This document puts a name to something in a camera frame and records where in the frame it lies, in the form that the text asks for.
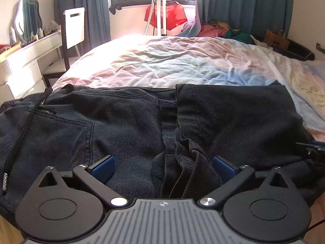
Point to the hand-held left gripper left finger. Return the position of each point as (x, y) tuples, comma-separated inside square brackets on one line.
[(102, 169)]

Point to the red garment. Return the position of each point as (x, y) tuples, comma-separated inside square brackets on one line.
[(172, 15)]

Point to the beige cloth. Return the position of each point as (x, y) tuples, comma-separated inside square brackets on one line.
[(221, 25)]

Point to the wavy-edged mirror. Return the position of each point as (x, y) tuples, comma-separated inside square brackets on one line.
[(26, 17)]

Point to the pastel bed sheet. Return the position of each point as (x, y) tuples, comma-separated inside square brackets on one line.
[(162, 58)]

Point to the green cloth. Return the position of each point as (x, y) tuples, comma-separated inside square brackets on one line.
[(238, 35)]

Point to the teal curtain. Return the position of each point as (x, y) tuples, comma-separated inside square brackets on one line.
[(243, 2), (83, 5)]

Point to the white vanity desk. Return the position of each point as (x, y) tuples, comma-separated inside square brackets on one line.
[(22, 58)]

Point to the white-backed dark chair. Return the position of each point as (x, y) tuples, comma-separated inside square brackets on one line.
[(73, 28)]

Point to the light blue cloth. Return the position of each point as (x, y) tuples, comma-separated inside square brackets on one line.
[(190, 29)]

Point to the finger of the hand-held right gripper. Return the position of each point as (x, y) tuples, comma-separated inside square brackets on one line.
[(313, 151)]

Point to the black basket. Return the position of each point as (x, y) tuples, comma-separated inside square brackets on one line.
[(297, 49)]

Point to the white garment steamer stand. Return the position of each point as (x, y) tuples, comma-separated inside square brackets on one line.
[(160, 12)]

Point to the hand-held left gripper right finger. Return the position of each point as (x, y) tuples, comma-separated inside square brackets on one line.
[(223, 169)]

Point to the wall socket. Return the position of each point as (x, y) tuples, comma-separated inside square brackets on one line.
[(320, 47)]

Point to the brown paper bag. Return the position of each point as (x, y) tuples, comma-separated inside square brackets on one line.
[(275, 40)]

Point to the black pants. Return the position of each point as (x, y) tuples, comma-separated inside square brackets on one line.
[(114, 122)]

